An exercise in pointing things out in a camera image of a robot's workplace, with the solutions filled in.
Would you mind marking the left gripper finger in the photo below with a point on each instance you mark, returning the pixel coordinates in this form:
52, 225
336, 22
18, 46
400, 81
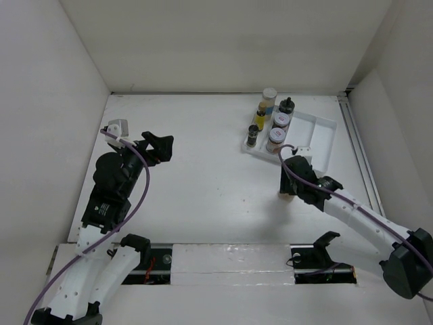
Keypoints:
163, 154
158, 143

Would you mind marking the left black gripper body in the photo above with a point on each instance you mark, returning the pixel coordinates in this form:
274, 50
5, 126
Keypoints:
132, 158

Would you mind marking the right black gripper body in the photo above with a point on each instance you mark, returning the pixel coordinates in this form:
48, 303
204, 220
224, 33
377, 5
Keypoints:
299, 189

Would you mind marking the pink cap bottle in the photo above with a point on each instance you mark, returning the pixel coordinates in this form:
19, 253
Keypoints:
286, 197

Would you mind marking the white red lid jar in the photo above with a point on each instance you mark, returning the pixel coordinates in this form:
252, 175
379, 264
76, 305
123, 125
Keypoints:
276, 139
282, 121

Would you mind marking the black pepper grinder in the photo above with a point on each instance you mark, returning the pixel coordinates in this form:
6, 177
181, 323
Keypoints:
253, 131

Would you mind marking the small yellow brown bottle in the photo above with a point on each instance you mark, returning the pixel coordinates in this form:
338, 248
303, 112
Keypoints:
260, 116

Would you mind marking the black knob lid jar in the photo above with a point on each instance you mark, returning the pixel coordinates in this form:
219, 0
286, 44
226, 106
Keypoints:
287, 106

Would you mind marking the silver lid spice jar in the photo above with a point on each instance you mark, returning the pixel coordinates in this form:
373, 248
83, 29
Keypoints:
268, 97

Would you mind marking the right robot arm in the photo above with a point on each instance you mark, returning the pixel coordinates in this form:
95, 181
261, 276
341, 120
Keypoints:
402, 257

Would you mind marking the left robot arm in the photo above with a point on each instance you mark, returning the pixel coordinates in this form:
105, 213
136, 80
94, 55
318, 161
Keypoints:
79, 291

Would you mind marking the white organizer tray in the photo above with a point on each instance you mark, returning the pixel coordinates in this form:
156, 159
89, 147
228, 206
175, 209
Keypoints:
304, 130

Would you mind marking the white foam block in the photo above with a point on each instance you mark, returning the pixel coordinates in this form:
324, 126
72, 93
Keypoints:
231, 265

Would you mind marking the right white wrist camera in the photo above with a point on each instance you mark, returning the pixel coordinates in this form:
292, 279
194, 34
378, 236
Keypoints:
304, 151

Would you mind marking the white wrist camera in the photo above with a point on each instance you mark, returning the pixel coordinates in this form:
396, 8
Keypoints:
304, 151
116, 130

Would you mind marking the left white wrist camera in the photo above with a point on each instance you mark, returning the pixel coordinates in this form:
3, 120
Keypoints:
116, 130

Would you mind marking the aluminium rail right side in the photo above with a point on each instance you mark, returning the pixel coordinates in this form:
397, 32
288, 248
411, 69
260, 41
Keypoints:
361, 157

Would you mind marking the black mounting rail front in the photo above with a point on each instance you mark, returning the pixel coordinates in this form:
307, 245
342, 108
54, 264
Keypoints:
306, 271

